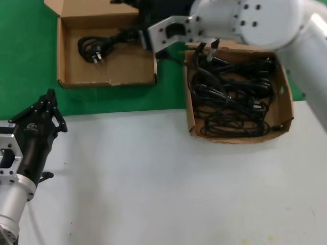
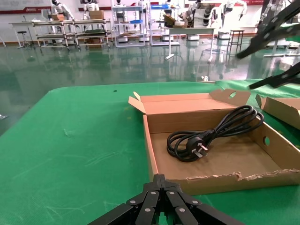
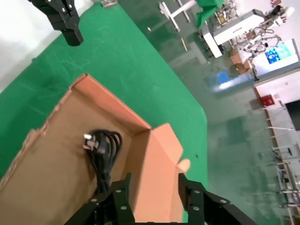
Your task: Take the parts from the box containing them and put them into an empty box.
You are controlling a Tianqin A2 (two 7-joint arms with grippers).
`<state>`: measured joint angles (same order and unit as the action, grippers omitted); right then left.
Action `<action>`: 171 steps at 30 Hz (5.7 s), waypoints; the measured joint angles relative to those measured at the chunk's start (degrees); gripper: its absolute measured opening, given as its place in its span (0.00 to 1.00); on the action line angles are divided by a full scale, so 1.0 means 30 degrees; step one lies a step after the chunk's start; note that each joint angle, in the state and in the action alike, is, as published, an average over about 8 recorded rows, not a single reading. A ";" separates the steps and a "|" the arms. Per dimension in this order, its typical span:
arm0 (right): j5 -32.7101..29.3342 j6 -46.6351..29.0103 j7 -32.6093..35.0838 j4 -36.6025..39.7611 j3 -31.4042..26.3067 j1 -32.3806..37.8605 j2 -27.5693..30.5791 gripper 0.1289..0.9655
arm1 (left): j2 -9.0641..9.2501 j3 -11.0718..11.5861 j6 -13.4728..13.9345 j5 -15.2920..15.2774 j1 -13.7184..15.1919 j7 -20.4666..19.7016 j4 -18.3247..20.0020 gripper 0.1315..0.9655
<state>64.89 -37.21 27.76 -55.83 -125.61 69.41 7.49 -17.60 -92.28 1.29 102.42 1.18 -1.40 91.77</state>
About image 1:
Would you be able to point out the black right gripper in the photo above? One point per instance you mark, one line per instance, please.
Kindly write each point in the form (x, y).
(163, 9)

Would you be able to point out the small black lever knob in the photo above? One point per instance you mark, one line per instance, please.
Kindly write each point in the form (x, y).
(47, 175)

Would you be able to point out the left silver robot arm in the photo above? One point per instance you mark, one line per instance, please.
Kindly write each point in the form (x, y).
(12, 204)

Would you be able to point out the silver camera bracket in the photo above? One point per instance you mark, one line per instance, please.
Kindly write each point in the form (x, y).
(158, 33)
(10, 139)

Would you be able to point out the shallow cardboard box torn rim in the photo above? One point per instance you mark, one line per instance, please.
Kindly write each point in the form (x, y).
(127, 69)

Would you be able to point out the left silver camera bracket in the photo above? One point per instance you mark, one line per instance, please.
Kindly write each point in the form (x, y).
(10, 139)

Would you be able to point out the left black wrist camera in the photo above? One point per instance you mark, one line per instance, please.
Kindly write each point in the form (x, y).
(6, 130)

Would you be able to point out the right silver camera bracket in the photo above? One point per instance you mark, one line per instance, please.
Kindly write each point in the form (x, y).
(158, 33)

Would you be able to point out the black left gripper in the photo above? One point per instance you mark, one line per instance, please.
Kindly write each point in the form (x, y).
(35, 137)

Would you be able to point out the cardboard box with tall lid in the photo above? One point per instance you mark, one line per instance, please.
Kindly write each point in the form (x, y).
(281, 112)

